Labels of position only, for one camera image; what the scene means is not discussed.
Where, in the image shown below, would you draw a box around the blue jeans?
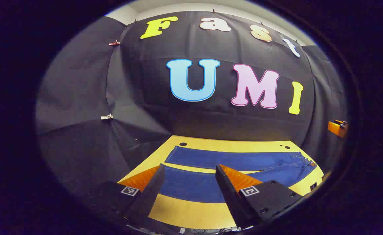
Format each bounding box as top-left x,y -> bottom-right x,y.
159,145 -> 317,203

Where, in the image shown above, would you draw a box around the black backdrop cloth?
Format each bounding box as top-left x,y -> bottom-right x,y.
36,11 -> 348,196

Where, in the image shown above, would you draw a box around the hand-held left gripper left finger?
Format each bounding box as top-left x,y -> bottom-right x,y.
80,165 -> 166,229

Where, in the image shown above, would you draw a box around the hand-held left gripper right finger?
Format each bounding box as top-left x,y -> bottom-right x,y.
215,164 -> 304,229

